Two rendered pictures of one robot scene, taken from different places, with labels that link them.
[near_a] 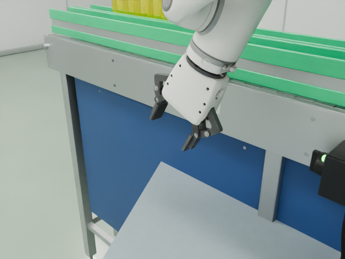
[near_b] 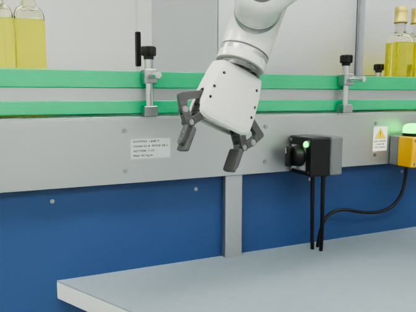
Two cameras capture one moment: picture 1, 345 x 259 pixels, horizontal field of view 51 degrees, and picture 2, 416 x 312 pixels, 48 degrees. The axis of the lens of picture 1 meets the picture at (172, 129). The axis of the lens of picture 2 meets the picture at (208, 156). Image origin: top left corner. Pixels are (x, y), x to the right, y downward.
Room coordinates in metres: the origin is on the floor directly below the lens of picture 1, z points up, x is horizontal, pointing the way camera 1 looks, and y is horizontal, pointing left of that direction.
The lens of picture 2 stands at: (0.34, 0.69, 1.09)
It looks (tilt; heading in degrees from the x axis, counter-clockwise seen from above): 7 degrees down; 292
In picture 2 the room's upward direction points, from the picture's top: straight up
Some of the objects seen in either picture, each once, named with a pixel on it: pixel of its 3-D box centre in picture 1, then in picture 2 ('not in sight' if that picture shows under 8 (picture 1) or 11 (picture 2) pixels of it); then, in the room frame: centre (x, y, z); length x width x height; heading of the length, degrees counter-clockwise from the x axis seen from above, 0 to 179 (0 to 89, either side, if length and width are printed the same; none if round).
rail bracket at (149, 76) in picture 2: not in sight; (152, 82); (0.77, -0.07, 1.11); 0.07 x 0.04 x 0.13; 136
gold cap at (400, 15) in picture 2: not in sight; (400, 15); (0.36, -0.74, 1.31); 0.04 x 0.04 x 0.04
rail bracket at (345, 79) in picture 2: not in sight; (352, 85); (0.45, -0.40, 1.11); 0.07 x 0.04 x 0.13; 136
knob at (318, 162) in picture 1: (320, 163); (292, 156); (0.55, -0.26, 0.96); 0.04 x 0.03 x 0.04; 136
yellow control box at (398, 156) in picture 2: not in sight; (411, 151); (0.32, -0.51, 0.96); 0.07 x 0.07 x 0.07; 46
